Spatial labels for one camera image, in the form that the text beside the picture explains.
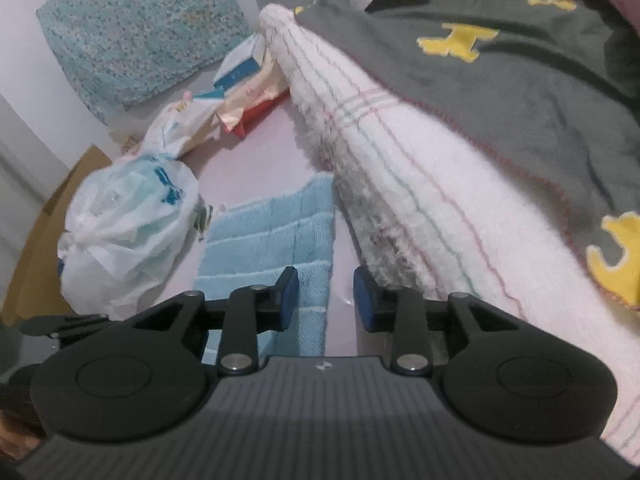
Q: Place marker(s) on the blue and white box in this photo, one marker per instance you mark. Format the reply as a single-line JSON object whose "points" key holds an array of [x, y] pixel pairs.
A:
{"points": [[240, 67]]}

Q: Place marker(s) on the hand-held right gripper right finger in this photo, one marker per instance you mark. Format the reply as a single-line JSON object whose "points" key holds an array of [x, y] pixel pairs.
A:
{"points": [[365, 300]]}

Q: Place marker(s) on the large white plastic bag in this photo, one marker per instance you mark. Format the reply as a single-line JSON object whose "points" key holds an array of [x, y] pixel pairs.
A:
{"points": [[120, 230]]}

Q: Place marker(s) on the blue towel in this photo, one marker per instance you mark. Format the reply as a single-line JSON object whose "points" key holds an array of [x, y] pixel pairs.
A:
{"points": [[270, 240]]}

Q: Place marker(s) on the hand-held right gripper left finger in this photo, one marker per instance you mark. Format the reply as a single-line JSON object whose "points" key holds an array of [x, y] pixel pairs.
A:
{"points": [[287, 300]]}

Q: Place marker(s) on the pink tissue pack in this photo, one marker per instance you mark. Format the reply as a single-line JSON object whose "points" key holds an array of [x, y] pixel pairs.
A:
{"points": [[255, 92]]}

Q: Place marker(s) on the grey blanket with yellow shapes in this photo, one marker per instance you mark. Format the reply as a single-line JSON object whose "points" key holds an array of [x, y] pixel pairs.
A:
{"points": [[500, 90]]}

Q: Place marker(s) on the pink bed sheet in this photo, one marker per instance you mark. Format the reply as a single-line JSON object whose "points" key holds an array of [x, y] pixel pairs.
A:
{"points": [[260, 160]]}

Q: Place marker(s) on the floral wall cloth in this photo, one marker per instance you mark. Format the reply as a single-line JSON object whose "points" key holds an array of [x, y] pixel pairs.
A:
{"points": [[135, 25]]}

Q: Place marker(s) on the white tissue pack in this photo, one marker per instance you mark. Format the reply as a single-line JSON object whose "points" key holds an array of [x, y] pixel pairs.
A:
{"points": [[180, 125]]}

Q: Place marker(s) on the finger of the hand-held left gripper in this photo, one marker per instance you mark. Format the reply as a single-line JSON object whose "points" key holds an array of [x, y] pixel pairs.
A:
{"points": [[65, 327]]}

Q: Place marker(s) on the cardboard box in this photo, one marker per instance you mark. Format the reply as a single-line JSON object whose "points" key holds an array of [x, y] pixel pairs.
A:
{"points": [[45, 240]]}

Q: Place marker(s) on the red packet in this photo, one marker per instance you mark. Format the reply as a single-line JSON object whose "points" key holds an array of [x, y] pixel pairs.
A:
{"points": [[257, 119]]}

